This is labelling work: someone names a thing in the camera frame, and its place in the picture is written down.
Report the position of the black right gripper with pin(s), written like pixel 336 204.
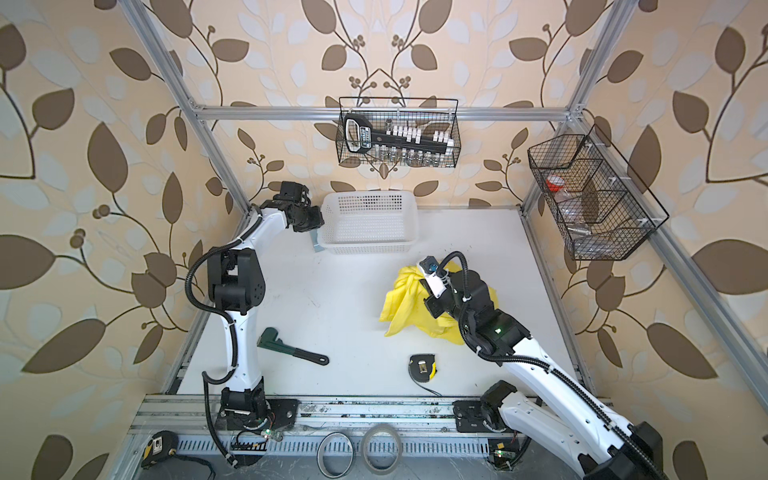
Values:
pixel 433 300

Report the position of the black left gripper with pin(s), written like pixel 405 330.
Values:
pixel 315 221

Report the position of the yellow trousers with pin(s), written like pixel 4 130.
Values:
pixel 405 308

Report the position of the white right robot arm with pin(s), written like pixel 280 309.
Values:
pixel 567 420

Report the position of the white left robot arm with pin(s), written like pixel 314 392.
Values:
pixel 227 282

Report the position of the white perforated plastic basket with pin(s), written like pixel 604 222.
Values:
pixel 369 222

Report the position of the black yellow tape measure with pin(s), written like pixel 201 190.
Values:
pixel 422 369

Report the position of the black tool with white bits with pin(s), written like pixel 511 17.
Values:
pixel 361 134

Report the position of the green pipe wrench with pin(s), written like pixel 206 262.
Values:
pixel 270 340

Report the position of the red capped item in basket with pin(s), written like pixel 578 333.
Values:
pixel 555 183

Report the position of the tape roll left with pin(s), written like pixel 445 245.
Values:
pixel 335 455

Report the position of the back black wire basket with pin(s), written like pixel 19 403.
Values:
pixel 443 111

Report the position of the side black wire basket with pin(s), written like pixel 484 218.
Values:
pixel 606 211

